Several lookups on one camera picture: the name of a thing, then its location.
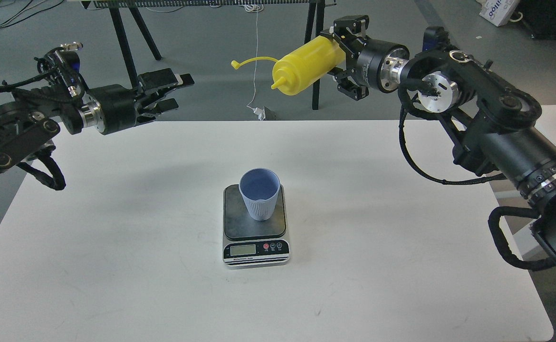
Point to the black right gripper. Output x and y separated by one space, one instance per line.
378 64

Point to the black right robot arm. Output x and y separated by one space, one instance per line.
490 122

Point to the blue ribbed plastic cup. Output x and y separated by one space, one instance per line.
259 189

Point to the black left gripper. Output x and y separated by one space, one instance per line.
112 108

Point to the white power adapter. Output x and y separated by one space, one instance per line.
264 114

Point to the black trestle table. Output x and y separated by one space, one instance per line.
202 38

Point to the yellow squeeze bottle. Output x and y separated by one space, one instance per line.
303 67

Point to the digital kitchen scale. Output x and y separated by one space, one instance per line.
251 243

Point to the white cardboard box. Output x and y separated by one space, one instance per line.
500 12

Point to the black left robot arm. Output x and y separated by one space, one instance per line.
59 97

